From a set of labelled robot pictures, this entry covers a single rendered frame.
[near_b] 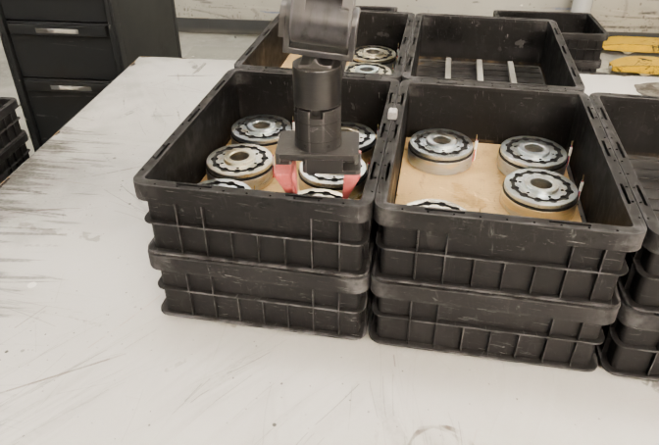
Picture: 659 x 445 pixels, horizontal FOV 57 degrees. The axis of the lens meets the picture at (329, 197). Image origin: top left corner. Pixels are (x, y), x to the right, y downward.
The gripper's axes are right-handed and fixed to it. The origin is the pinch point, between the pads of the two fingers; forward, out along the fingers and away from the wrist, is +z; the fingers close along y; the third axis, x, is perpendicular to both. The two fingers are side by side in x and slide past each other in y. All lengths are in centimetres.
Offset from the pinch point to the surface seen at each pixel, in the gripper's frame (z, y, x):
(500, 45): 0, -36, -66
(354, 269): 4.3, -4.9, 8.2
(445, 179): 4.2, -18.5, -13.9
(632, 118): -2, -49, -24
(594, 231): -5.6, -30.8, 12.6
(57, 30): 21, 104, -139
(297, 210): -4.6, 1.9, 8.5
